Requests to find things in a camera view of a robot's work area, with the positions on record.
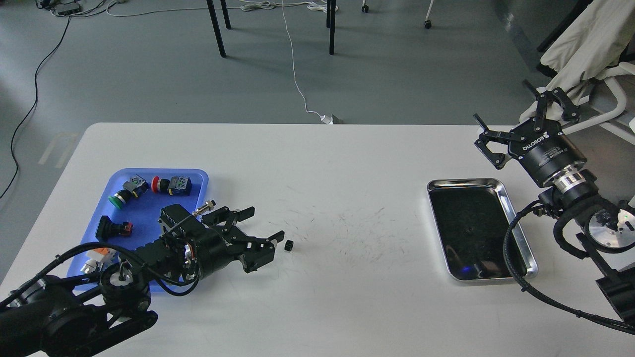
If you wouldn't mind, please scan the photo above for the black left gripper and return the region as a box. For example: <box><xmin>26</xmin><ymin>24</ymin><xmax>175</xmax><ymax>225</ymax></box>
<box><xmin>185</xmin><ymin>206</ymin><xmax>284</xmax><ymax>278</ymax></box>

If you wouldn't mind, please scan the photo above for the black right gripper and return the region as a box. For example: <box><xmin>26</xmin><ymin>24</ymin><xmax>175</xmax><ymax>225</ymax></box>
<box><xmin>473</xmin><ymin>79</ymin><xmax>587</xmax><ymax>188</ymax></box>

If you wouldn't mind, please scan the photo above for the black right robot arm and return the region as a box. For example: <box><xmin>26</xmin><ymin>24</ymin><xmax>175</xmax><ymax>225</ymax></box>
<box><xmin>474</xmin><ymin>88</ymin><xmax>635</xmax><ymax>334</ymax></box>

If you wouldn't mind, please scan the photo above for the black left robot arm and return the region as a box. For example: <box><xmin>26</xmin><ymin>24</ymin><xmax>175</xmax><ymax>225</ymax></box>
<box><xmin>1</xmin><ymin>201</ymin><xmax>284</xmax><ymax>357</ymax></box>

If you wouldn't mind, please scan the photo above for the silver metal tray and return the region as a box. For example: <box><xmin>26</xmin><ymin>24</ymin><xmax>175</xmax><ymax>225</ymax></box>
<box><xmin>427</xmin><ymin>178</ymin><xmax>516</xmax><ymax>284</ymax></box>

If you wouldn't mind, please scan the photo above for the beige cloth on chair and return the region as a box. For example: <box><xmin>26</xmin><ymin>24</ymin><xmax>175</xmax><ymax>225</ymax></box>
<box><xmin>519</xmin><ymin>0</ymin><xmax>635</xmax><ymax>132</ymax></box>

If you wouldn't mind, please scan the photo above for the white power adapter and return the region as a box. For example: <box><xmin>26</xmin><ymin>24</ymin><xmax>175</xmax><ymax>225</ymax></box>
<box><xmin>320</xmin><ymin>115</ymin><xmax>343</xmax><ymax>125</ymax></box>

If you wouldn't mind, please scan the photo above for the orange white terminal block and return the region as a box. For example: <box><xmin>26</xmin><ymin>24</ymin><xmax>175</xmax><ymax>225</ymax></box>
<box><xmin>80</xmin><ymin>247</ymin><xmax>117</xmax><ymax>274</ymax></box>

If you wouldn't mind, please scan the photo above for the black table leg left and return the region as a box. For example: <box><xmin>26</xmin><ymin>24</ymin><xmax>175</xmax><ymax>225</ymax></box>
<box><xmin>206</xmin><ymin>0</ymin><xmax>232</xmax><ymax>58</ymax></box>

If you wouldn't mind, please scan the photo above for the black table leg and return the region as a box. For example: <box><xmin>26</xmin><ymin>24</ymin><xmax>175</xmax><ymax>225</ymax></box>
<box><xmin>206</xmin><ymin>0</ymin><xmax>232</xmax><ymax>58</ymax></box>
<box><xmin>326</xmin><ymin>0</ymin><xmax>336</xmax><ymax>55</ymax></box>

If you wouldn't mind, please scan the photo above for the black table leg right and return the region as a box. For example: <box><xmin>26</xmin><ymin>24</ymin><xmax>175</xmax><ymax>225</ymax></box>
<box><xmin>326</xmin><ymin>0</ymin><xmax>336</xmax><ymax>55</ymax></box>

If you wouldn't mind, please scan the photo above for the red push button switch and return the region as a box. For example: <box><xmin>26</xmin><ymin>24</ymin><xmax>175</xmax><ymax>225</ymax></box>
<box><xmin>150</xmin><ymin>176</ymin><xmax>192</xmax><ymax>196</ymax></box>

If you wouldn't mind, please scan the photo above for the green push button switch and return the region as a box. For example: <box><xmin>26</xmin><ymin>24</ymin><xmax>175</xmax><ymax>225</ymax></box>
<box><xmin>108</xmin><ymin>176</ymin><xmax>150</xmax><ymax>210</ymax></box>

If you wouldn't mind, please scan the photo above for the white chair frame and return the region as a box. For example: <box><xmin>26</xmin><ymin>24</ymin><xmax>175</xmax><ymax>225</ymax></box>
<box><xmin>563</xmin><ymin>61</ymin><xmax>635</xmax><ymax>145</ymax></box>

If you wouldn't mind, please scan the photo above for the black push button switch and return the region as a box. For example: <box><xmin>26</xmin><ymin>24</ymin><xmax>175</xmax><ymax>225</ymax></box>
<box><xmin>95</xmin><ymin>215</ymin><xmax>133</xmax><ymax>242</ymax></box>

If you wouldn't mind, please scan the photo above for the white cable on floor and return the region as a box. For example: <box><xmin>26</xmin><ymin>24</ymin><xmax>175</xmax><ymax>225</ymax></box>
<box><xmin>241</xmin><ymin>0</ymin><xmax>339</xmax><ymax>122</ymax></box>

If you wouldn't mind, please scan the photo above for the black cable on floor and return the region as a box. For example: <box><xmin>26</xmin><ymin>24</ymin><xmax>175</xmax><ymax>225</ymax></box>
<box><xmin>0</xmin><ymin>0</ymin><xmax>120</xmax><ymax>199</ymax></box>

